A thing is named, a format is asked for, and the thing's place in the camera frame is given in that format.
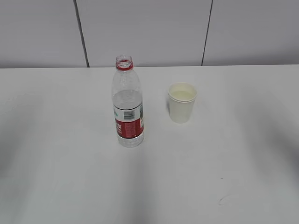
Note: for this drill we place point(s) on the clear plastic water bottle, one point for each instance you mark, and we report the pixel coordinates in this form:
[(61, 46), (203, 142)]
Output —
[(127, 102)]

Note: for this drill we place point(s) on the white paper cup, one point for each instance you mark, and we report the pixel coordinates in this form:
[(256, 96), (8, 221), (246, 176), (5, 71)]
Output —
[(181, 100)]

